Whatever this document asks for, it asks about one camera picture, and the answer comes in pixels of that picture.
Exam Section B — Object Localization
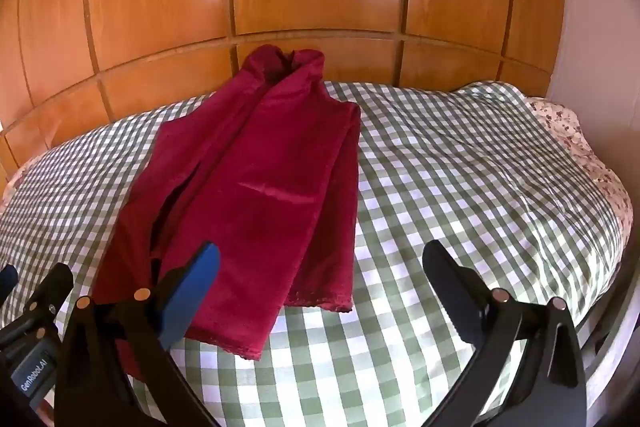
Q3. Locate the bed frame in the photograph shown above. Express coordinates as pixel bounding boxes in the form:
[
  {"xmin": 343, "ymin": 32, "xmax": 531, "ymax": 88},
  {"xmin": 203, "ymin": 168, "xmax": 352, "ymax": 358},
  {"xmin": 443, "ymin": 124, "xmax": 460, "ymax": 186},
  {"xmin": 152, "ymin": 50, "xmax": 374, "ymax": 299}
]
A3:
[{"xmin": 575, "ymin": 252, "xmax": 640, "ymax": 410}]

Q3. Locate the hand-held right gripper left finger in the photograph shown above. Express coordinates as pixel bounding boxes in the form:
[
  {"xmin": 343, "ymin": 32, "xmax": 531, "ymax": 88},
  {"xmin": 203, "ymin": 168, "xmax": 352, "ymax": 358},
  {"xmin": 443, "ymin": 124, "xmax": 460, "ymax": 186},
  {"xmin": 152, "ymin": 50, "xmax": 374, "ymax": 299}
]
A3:
[{"xmin": 54, "ymin": 242, "xmax": 222, "ymax": 427}]

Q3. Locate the green checked bedsheet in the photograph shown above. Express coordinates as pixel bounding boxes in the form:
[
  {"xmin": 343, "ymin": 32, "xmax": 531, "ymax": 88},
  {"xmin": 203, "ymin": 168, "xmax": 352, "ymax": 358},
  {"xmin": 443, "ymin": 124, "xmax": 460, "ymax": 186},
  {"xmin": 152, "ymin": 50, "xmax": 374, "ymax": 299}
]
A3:
[{"xmin": 0, "ymin": 81, "xmax": 626, "ymax": 427}]

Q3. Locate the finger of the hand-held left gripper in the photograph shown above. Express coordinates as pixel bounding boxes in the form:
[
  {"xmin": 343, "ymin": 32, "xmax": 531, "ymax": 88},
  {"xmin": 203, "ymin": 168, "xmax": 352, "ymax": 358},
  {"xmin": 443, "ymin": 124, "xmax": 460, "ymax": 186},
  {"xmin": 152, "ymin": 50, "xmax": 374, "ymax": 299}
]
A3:
[
  {"xmin": 0, "ymin": 263, "xmax": 75, "ymax": 333},
  {"xmin": 0, "ymin": 264, "xmax": 20, "ymax": 304}
]

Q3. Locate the dark red garment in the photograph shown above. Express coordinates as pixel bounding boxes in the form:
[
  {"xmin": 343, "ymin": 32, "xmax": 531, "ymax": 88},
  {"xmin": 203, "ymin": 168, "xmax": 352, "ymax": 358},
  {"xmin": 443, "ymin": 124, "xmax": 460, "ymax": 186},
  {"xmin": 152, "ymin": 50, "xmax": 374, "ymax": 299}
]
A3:
[{"xmin": 91, "ymin": 44, "xmax": 363, "ymax": 380}]

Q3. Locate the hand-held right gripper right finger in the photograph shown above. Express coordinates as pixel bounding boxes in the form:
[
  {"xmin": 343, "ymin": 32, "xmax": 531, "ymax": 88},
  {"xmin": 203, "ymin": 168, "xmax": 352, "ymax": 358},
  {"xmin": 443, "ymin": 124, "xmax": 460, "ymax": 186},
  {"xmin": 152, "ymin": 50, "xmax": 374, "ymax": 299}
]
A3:
[{"xmin": 422, "ymin": 239, "xmax": 587, "ymax": 427}]

